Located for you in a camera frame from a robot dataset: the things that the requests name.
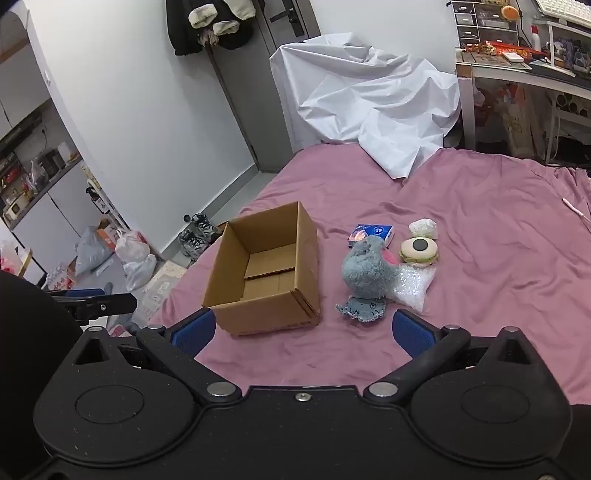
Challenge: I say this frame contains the white plastic bag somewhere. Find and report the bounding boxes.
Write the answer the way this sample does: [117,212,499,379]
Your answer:
[124,254,158,291]
[115,230,151,264]

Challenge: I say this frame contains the patterned floor mat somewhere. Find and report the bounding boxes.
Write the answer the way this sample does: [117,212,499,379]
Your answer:
[134,260,188,324]

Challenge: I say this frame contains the grey plastic bag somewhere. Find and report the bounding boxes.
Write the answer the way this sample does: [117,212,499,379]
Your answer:
[75,226,116,278]

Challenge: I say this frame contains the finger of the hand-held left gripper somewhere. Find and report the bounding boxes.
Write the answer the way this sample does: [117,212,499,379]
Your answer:
[50,288,139,322]

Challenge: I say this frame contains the blue tissue packet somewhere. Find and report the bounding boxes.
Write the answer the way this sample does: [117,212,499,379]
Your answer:
[347,224,394,247]

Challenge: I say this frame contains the black grey stitched cloth toy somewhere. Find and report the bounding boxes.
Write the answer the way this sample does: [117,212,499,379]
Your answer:
[335,295,387,322]

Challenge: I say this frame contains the white desk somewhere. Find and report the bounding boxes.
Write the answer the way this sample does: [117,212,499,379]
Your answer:
[455,48,591,153]

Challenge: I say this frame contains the burger plush with eye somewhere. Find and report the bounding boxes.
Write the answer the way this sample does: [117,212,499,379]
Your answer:
[398,236,439,267]

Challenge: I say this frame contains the dark hanging jacket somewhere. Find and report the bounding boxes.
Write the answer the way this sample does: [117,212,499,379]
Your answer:
[166,0,254,56]

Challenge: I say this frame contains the grey door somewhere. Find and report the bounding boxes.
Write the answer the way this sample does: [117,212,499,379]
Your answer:
[203,0,321,174]

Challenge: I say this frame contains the white crumpled ball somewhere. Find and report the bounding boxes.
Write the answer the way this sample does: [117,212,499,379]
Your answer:
[409,219,438,240]

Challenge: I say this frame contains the white crumpled sheet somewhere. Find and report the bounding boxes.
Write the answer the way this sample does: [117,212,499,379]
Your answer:
[269,32,461,181]

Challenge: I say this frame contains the cardboard tubes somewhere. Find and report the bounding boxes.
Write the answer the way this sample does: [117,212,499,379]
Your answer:
[556,92,583,116]

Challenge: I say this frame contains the pink bed sheet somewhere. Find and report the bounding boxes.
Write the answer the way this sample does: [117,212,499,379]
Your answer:
[148,143,591,407]

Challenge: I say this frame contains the black door lock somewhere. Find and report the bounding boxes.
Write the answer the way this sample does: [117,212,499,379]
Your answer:
[270,0,305,35]

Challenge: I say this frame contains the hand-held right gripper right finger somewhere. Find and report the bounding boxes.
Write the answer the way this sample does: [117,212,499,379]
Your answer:
[364,308,544,408]

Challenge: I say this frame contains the grey sneaker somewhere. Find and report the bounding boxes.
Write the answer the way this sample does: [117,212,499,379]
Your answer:
[178,231,208,257]
[189,213,220,241]

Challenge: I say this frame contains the white keyboard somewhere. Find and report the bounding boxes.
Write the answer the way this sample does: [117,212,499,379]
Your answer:
[536,0,591,28]

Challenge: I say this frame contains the brown paper bag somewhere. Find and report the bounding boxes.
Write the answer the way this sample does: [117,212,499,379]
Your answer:
[501,85,546,158]

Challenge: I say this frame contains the clear bubble wrap bag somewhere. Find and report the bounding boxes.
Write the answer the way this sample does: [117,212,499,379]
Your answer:
[383,264,437,315]

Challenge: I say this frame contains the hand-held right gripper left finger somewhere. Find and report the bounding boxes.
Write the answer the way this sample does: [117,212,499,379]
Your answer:
[69,308,243,408]

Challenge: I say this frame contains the desktop drawer organizer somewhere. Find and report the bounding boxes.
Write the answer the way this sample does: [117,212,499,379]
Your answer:
[451,0,520,49]

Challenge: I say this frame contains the red printed packets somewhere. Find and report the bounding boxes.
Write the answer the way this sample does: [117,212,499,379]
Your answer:
[464,41,546,58]

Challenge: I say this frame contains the brown cardboard box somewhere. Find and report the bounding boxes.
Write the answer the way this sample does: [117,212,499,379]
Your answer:
[202,200,321,337]

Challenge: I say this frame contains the white kitchen cabinet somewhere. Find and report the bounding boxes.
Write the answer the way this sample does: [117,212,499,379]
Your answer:
[0,157,130,287]

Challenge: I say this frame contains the grey fluffy plush toy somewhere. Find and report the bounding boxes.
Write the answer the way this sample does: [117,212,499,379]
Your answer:
[342,234,400,301]

